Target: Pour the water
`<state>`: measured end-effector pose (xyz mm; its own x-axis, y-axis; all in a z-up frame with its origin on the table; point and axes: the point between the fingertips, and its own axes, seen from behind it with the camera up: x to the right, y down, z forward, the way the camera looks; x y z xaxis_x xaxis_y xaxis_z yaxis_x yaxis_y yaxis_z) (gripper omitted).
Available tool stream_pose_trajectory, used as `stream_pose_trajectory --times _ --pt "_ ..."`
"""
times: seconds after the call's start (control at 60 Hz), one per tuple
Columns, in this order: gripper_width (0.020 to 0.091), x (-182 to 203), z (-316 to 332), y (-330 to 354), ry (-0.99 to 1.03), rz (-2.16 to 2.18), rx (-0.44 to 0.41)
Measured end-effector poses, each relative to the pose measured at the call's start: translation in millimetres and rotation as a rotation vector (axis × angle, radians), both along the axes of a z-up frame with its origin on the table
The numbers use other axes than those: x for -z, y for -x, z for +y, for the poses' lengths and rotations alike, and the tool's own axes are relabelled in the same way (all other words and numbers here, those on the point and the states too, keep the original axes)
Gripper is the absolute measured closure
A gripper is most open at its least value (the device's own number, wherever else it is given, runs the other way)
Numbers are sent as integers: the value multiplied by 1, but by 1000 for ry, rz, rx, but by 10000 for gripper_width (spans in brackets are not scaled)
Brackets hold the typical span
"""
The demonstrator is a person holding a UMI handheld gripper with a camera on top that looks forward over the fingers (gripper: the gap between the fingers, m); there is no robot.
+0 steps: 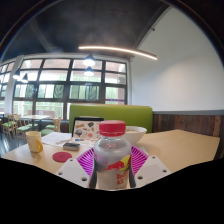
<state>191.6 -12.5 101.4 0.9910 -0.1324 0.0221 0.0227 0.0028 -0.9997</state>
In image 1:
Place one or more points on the white paper sheet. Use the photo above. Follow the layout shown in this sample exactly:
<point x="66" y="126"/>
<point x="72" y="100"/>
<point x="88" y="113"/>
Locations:
<point x="55" y="138"/>

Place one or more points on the wooden dining table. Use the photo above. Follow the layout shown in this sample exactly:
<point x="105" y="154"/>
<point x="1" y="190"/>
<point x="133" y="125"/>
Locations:
<point x="35" y="117"/>

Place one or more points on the black sticker-covered laptop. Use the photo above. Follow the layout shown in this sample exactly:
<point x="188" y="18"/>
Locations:
<point x="86" y="128"/>

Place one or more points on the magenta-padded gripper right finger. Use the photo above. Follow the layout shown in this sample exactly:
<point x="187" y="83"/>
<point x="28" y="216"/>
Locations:
<point x="151" y="170"/>

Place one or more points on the red-capped clear drink bottle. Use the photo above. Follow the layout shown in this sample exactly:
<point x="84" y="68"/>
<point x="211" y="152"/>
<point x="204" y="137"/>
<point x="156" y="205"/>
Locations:
<point x="111" y="156"/>

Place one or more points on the flat round red coaster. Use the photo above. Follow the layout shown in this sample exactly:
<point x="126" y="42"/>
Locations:
<point x="62" y="157"/>

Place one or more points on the small dark box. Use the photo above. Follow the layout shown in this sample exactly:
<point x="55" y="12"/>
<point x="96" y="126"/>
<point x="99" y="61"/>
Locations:
<point x="71" y="146"/>

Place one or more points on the white ceramic bowl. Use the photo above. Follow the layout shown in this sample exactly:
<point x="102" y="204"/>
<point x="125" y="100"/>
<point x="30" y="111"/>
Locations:
<point x="136" y="135"/>

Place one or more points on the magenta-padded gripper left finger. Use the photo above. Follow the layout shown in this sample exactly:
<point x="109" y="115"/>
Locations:
<point x="71" y="171"/>

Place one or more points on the black-framed window wall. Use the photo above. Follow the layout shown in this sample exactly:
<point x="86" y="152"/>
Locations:
<point x="60" y="90"/>

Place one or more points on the green upholstered bench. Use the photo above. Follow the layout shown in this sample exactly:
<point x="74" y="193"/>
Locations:
<point x="126" y="115"/>

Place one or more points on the hanging pendant ceiling lamps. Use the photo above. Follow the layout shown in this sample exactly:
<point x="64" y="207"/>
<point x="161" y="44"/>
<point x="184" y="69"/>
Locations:
<point x="88" y="61"/>

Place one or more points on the long curved light strip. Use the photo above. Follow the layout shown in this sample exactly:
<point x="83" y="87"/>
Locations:
<point x="116" y="50"/>

